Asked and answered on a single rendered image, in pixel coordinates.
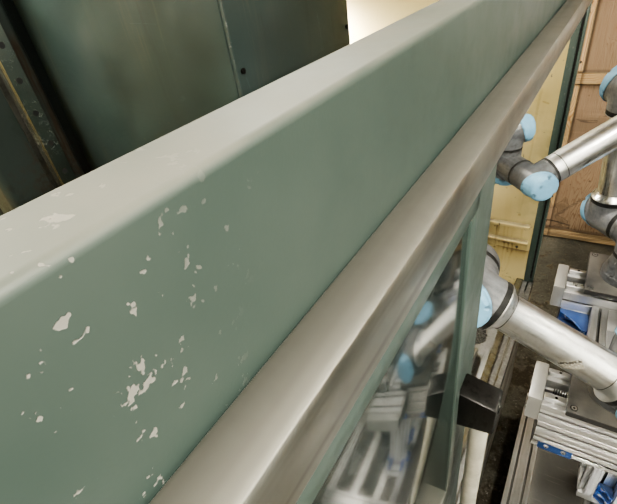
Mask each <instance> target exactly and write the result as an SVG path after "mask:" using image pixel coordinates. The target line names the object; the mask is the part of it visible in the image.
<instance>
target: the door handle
mask: <svg viewBox="0 0 617 504"><path fill-rule="evenodd" d="M502 396H503V391H502V390H501V389H500V388H497V387H495V386H493V385H491V384H489V383H487V382H485V381H483V380H481V379H479V378H477V377H475V376H473V375H470V374H468V373H467V374H466V376H465V378H464V381H463V383H462V386H461V388H460V395H459V404H458V414H457V425H461V426H464V427H468V428H469V435H468V442H467V450H466V457H465V465H464V472H463V480H462V487H461V495H460V502H459V504H475V503H476V498H477V492H478V487H479V481H480V476H481V470H482V464H483V459H484V453H485V448H486V442H487V437H488V433H489V434H492V433H493V431H494V428H495V425H496V422H497V418H498V415H499V411H500V406H501V401H502Z"/></svg>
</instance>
